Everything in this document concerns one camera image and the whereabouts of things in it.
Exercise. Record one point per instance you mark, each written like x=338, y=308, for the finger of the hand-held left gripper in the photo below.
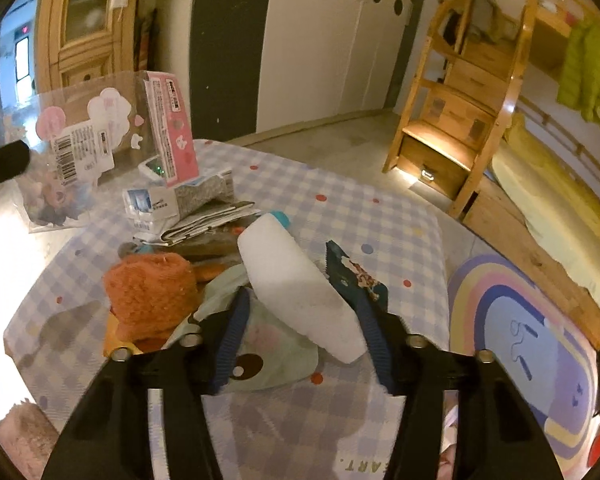
x=5, y=160

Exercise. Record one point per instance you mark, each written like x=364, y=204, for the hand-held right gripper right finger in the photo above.
x=375, y=340

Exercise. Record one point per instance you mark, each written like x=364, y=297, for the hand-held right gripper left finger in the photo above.
x=232, y=330

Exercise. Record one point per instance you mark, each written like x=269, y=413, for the white foam block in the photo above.
x=290, y=280

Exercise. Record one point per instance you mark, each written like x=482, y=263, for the light green printed bag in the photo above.
x=270, y=360

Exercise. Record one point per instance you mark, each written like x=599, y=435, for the clear sticker plastic bag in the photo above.
x=70, y=125

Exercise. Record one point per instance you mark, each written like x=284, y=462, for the dark blue printed packet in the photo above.
x=347, y=270

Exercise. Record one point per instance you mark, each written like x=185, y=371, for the orange knitted cloth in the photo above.
x=150, y=290

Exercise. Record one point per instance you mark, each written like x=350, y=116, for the folded newspaper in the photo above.
x=200, y=225

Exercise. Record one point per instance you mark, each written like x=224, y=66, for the teal round cap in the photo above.
x=281, y=218

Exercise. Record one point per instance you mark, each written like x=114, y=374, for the grey pouch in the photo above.
x=200, y=195

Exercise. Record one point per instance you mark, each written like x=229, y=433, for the white and blue carton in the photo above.
x=140, y=205

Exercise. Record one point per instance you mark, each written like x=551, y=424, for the rainbow rug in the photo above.
x=520, y=335

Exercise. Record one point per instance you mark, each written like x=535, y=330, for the checkered tablecloth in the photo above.
x=330, y=200

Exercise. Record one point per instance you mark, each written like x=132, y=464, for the small white green packet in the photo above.
x=152, y=167

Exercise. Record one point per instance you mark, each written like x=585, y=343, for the wooden bunk bed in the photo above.
x=510, y=255

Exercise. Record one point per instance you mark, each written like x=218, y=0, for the wooden cabinet door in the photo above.
x=90, y=20

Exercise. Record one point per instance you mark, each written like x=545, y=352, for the pink package box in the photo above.
x=175, y=130

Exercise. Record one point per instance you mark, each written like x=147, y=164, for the pale yellow bed sheet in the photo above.
x=530, y=195

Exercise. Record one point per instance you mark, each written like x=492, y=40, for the wooden stair drawers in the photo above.
x=455, y=120

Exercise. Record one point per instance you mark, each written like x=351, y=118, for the pink fluffy mat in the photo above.
x=25, y=440

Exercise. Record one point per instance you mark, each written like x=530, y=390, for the yellow duvet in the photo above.
x=595, y=210

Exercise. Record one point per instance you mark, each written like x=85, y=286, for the white dotted wardrobe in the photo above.
x=320, y=50

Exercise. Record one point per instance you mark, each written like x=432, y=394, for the green puffer jacket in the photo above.
x=587, y=70

